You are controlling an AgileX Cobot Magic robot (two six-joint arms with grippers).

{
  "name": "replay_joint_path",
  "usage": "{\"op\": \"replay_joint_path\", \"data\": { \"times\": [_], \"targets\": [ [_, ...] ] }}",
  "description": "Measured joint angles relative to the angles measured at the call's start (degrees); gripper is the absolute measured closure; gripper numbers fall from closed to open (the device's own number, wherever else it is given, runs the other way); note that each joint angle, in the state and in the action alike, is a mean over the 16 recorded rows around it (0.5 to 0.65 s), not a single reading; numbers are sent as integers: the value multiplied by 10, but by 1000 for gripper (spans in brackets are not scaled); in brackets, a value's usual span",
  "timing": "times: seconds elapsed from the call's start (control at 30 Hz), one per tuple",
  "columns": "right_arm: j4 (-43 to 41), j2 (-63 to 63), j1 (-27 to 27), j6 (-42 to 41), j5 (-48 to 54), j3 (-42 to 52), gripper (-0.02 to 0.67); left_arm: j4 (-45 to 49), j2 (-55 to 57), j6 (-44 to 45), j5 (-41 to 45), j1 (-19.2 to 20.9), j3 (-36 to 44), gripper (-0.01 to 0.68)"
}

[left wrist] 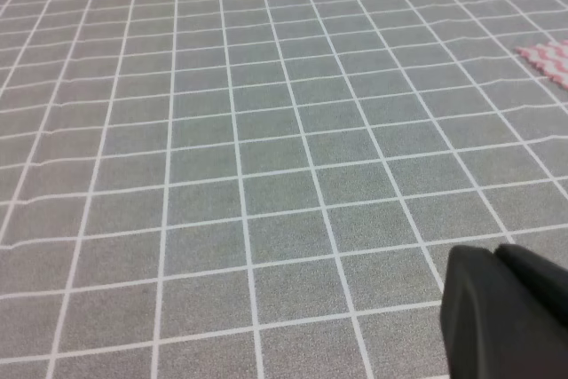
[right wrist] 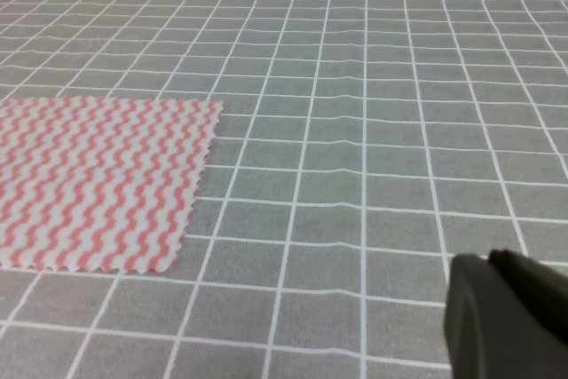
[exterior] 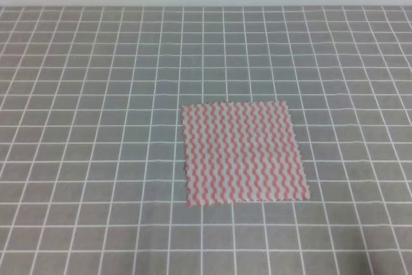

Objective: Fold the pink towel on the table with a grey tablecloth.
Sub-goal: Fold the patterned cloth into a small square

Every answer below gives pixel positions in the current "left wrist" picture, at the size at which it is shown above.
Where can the pink wavy striped towel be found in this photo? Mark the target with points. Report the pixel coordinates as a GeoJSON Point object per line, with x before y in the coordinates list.
{"type": "Point", "coordinates": [549, 58]}

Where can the grey checked tablecloth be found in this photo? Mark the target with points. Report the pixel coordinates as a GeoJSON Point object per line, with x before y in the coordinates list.
{"type": "Point", "coordinates": [264, 188]}

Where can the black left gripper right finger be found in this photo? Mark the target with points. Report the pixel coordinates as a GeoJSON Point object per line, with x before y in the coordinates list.
{"type": "Point", "coordinates": [546, 281]}

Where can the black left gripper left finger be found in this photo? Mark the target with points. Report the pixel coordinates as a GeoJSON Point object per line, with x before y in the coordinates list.
{"type": "Point", "coordinates": [492, 326]}

